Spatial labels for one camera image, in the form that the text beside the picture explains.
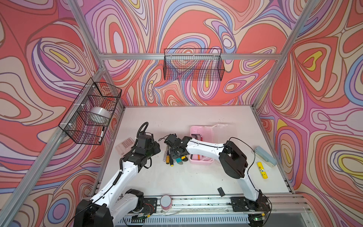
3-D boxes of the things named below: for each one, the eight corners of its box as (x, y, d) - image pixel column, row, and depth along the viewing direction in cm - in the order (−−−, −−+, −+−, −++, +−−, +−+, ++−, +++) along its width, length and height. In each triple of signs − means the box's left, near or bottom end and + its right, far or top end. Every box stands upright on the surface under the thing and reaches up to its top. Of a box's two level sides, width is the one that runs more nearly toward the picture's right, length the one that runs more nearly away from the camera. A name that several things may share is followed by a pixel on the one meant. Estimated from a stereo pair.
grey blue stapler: (271, 168, 88) (275, 165, 83) (251, 152, 95) (254, 148, 91) (274, 164, 89) (279, 161, 85) (255, 149, 96) (258, 145, 92)
